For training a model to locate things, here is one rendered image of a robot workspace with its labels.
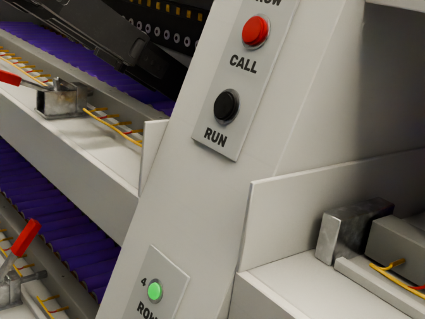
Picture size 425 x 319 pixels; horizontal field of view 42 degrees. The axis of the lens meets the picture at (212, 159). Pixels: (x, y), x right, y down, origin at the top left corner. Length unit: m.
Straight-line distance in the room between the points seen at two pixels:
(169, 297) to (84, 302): 0.21
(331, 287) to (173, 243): 0.09
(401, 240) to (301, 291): 0.06
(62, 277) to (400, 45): 0.38
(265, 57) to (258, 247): 0.10
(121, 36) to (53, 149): 0.12
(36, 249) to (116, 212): 0.23
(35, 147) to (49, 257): 0.14
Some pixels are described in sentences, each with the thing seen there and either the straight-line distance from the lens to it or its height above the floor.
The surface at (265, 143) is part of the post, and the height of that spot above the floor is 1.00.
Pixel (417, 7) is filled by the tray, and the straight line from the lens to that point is 0.28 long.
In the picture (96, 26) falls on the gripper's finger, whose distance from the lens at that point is 0.39.
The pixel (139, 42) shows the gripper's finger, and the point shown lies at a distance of 0.41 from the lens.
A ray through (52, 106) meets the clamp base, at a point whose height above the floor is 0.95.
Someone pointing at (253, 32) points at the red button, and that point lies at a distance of 0.30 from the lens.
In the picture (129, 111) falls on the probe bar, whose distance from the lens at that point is 0.46.
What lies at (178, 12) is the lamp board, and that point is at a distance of 0.64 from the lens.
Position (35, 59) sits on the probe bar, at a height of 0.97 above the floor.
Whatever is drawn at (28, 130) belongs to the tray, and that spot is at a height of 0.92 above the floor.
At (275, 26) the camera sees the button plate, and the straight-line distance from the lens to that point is 0.30.
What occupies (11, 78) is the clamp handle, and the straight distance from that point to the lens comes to 0.48.
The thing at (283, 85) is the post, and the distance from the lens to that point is 0.29.
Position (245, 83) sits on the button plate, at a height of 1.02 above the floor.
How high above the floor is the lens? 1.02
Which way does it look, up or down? 8 degrees down
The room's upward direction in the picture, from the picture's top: 21 degrees clockwise
